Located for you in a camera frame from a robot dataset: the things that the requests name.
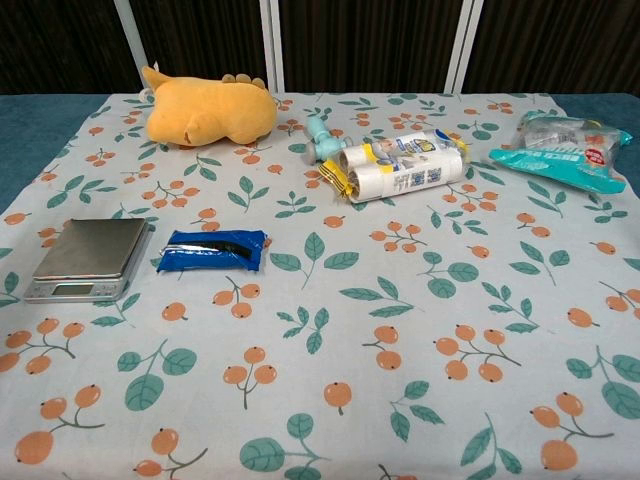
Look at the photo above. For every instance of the teal and clear snack bag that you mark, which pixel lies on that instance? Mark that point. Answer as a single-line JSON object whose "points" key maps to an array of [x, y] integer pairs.
{"points": [[555, 155]]}

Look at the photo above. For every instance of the teal plastic toy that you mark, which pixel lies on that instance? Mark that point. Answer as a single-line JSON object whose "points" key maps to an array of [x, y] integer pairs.
{"points": [[320, 142]]}

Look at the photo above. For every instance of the white metal frame post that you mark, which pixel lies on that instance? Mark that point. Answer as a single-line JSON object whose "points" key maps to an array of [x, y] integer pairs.
{"points": [[126, 45], [462, 45], [272, 45]]}

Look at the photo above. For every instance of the blue snack packet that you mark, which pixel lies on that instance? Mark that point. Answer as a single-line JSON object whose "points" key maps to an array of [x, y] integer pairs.
{"points": [[210, 255]]}

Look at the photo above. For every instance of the silver digital kitchen scale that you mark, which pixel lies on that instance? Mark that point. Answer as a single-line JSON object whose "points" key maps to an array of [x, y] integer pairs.
{"points": [[90, 250]]}

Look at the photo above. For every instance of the floral fruit print tablecloth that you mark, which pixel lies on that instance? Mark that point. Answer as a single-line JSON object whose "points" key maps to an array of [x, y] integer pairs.
{"points": [[350, 325]]}

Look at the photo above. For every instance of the orange plush dinosaur toy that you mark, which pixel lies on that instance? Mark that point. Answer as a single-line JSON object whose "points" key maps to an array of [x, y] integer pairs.
{"points": [[215, 115]]}

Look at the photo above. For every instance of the pack of white bag rolls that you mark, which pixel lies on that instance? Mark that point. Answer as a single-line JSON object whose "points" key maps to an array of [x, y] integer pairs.
{"points": [[400, 165]]}

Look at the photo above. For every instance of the teal blue table cover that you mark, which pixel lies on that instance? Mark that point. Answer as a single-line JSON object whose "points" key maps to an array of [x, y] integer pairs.
{"points": [[40, 120]]}

